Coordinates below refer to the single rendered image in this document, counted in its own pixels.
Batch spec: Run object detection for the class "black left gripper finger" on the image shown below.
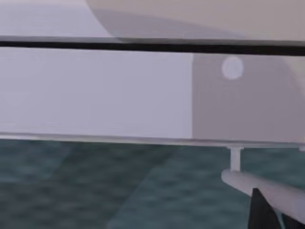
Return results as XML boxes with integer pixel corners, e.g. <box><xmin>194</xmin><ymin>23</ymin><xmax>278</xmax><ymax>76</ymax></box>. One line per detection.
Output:
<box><xmin>247</xmin><ymin>187</ymin><xmax>286</xmax><ymax>229</ymax></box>

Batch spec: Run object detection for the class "white round wall disc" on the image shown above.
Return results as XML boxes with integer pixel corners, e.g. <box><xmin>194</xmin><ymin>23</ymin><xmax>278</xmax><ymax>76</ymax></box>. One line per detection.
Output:
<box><xmin>221</xmin><ymin>56</ymin><xmax>244</xmax><ymax>80</ymax></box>

